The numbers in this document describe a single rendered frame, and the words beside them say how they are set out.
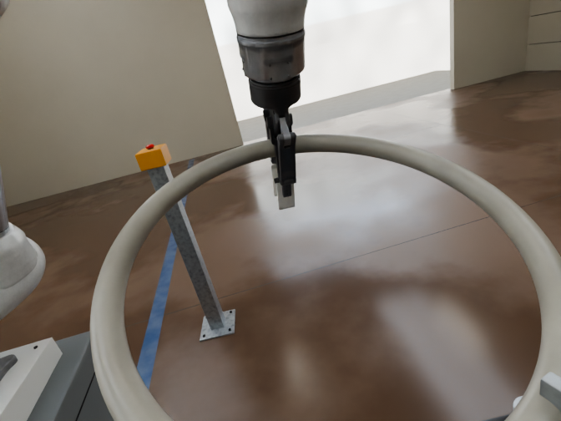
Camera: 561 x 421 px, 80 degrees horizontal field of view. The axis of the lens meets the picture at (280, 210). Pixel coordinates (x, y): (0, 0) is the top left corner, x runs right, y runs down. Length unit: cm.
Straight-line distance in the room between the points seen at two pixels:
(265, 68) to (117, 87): 619
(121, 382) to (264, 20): 39
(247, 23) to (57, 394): 80
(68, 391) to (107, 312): 56
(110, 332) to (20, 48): 678
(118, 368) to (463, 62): 798
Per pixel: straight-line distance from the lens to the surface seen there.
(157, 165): 163
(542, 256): 43
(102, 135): 679
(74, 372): 95
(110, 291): 39
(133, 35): 656
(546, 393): 33
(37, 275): 103
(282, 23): 45
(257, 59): 47
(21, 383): 91
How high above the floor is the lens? 132
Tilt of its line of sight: 24 degrees down
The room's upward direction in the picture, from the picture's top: 14 degrees counter-clockwise
